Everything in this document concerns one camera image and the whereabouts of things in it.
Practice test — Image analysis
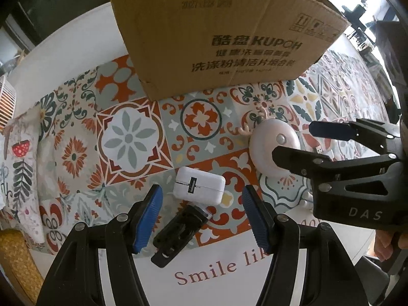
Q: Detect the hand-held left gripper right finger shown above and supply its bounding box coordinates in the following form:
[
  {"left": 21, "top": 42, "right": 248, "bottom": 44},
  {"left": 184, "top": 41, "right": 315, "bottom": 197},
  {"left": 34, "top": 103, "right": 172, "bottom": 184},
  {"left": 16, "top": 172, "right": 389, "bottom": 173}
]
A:
[{"left": 241, "top": 185, "right": 377, "bottom": 306}]

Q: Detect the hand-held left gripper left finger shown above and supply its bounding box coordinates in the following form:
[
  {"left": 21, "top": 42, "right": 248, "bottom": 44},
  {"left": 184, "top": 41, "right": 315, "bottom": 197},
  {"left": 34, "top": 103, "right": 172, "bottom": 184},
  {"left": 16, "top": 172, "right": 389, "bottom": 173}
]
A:
[{"left": 36, "top": 184, "right": 164, "bottom": 306}]

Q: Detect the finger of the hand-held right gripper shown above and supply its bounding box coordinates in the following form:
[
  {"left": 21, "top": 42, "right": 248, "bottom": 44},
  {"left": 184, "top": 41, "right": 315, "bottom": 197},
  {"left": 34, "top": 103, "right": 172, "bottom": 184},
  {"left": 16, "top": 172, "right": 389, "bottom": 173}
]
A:
[
  {"left": 272, "top": 146, "right": 403, "bottom": 187},
  {"left": 309, "top": 118, "right": 404, "bottom": 160}
]

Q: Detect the white usb battery charger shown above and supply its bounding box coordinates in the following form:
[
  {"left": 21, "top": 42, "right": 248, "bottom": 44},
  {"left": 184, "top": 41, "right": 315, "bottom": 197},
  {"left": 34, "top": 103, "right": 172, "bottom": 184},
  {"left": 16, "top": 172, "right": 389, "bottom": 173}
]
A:
[{"left": 312, "top": 146, "right": 335, "bottom": 160}]

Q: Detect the black phone holder clip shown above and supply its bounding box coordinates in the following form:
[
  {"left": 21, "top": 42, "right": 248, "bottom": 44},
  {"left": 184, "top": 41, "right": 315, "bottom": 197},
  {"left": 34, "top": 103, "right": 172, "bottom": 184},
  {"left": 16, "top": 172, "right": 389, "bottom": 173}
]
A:
[{"left": 150, "top": 205, "right": 213, "bottom": 267}]

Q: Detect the pink round deer night light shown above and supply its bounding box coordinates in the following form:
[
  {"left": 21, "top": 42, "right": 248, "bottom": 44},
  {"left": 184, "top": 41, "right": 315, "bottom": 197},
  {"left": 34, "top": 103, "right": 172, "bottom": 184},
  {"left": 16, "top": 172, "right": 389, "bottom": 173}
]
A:
[{"left": 237, "top": 99, "right": 302, "bottom": 179}]

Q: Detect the white usb power adapter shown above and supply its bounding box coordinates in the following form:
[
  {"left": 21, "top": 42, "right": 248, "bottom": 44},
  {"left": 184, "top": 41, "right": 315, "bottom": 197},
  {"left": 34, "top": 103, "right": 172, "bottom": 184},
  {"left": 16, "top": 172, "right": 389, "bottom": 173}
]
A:
[{"left": 173, "top": 166, "right": 226, "bottom": 205}]

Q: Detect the brown cardboard box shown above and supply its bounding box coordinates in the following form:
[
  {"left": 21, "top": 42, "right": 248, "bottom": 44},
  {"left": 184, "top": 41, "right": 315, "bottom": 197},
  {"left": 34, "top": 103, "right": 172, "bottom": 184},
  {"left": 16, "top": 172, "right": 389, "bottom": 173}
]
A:
[{"left": 108, "top": 0, "right": 351, "bottom": 102}]

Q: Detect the person's right hand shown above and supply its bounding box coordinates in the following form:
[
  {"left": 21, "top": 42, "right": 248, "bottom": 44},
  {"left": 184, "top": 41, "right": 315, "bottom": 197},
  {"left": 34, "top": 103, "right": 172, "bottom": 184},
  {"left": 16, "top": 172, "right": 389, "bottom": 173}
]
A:
[{"left": 374, "top": 229, "right": 403, "bottom": 261}]

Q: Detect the small white object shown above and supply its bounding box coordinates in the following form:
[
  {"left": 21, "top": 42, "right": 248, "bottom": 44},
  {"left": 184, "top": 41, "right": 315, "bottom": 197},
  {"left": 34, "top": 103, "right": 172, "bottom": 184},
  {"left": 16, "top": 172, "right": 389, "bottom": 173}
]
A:
[{"left": 299, "top": 192, "right": 314, "bottom": 211}]

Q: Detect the patterned tile print tablecloth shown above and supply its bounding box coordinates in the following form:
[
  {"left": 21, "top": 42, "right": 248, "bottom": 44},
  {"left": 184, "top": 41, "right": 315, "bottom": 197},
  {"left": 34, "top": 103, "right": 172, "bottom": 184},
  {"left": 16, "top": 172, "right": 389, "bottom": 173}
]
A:
[{"left": 6, "top": 1, "right": 403, "bottom": 306}]

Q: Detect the floral fabric bag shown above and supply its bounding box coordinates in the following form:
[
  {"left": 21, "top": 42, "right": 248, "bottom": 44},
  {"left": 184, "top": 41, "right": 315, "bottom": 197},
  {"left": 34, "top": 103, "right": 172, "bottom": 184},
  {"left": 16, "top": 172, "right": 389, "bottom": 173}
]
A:
[{"left": 0, "top": 105, "right": 44, "bottom": 243}]

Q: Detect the woven wicker basket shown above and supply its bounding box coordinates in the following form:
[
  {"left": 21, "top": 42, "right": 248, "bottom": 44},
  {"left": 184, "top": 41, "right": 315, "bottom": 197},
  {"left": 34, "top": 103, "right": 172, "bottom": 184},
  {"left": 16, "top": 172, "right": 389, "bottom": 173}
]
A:
[{"left": 0, "top": 229, "right": 44, "bottom": 295}]

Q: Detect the white fruit basket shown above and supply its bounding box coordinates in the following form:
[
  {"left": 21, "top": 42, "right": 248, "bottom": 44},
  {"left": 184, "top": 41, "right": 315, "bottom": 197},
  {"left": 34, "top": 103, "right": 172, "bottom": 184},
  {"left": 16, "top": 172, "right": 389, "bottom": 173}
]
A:
[{"left": 0, "top": 76, "right": 17, "bottom": 129}]

